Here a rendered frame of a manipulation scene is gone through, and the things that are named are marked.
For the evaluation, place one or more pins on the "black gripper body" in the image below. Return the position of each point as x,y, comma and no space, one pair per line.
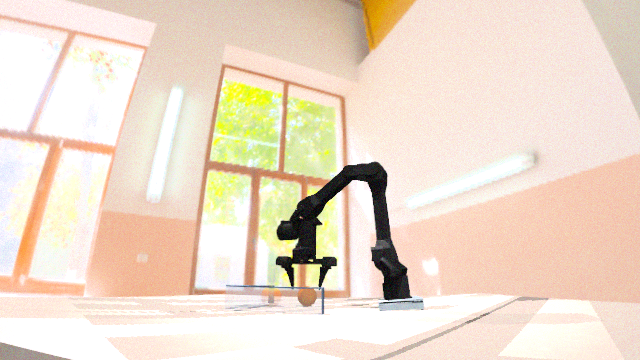
326,261

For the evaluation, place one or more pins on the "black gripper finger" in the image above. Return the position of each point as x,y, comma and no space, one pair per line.
323,272
291,274

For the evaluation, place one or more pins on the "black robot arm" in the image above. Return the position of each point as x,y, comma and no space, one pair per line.
384,255

